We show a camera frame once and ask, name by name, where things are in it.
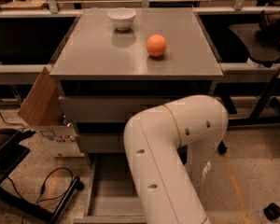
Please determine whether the black table leg stand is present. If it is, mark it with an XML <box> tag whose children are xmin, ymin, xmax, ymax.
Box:
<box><xmin>217</xmin><ymin>75</ymin><xmax>280</xmax><ymax>155</ymax></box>

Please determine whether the black cart frame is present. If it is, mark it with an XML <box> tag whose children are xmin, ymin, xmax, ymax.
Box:
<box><xmin>0</xmin><ymin>129</ymin><xmax>84</xmax><ymax>224</ymax></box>

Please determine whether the orange ball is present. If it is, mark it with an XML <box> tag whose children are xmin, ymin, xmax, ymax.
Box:
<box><xmin>147</xmin><ymin>35</ymin><xmax>167</xmax><ymax>57</ymax></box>

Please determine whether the grey top drawer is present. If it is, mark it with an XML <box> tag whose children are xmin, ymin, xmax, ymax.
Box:
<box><xmin>58</xmin><ymin>95</ymin><xmax>215</xmax><ymax>123</ymax></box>

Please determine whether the black caster wheel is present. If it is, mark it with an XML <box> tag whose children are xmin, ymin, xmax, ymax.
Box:
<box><xmin>263</xmin><ymin>203</ymin><xmax>280</xmax><ymax>221</ymax></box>

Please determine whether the grey drawer cabinet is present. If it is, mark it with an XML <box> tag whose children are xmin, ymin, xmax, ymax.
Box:
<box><xmin>49</xmin><ymin>7</ymin><xmax>224</xmax><ymax>176</ymax></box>

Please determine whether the brown cardboard box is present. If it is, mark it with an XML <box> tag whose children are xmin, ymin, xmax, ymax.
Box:
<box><xmin>17</xmin><ymin>66</ymin><xmax>85</xmax><ymax>159</ymax></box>

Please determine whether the black floor cable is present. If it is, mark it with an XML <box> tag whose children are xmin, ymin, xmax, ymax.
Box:
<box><xmin>6</xmin><ymin>167</ymin><xmax>75</xmax><ymax>224</ymax></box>

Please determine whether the white ceramic bowl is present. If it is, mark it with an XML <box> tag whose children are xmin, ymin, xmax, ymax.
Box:
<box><xmin>107</xmin><ymin>7</ymin><xmax>136</xmax><ymax>31</ymax></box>

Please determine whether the grey bottom drawer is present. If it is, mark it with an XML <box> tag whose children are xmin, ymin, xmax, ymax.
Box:
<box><xmin>73</xmin><ymin>153</ymin><xmax>147</xmax><ymax>224</ymax></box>

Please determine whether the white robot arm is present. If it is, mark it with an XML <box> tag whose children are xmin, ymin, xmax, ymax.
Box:
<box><xmin>123</xmin><ymin>95</ymin><xmax>229</xmax><ymax>224</ymax></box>

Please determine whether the black office chair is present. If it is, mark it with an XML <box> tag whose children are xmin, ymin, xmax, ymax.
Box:
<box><xmin>229</xmin><ymin>10</ymin><xmax>280</xmax><ymax>67</ymax></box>

